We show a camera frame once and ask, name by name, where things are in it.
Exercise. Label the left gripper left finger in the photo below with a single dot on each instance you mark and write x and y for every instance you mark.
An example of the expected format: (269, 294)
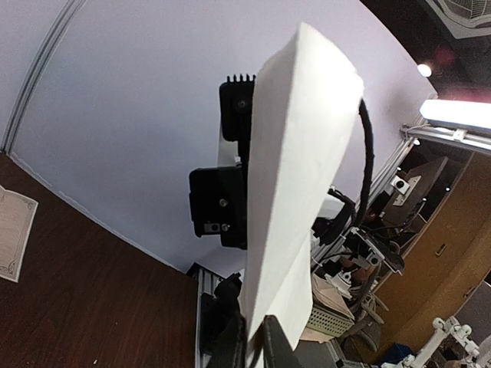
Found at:
(230, 349)

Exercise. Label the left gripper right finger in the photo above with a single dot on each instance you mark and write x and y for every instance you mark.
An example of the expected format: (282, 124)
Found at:
(277, 351)

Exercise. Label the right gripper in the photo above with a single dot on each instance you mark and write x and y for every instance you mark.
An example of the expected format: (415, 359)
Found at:
(217, 202)

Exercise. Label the letter sheet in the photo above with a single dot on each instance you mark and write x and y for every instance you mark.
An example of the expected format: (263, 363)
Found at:
(305, 104)
(17, 216)

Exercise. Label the perforated metal box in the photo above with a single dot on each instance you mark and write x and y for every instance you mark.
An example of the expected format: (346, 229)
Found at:
(329, 322)

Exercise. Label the bright ceiling light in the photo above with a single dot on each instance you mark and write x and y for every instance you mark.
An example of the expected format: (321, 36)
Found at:
(457, 114)

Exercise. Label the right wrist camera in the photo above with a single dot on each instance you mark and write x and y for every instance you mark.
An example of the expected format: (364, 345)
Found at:
(235, 100)

